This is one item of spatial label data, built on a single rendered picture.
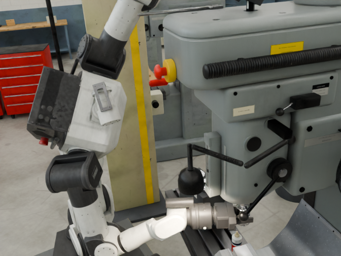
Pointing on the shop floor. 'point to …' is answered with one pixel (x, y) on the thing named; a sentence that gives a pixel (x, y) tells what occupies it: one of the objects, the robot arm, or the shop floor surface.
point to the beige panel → (131, 126)
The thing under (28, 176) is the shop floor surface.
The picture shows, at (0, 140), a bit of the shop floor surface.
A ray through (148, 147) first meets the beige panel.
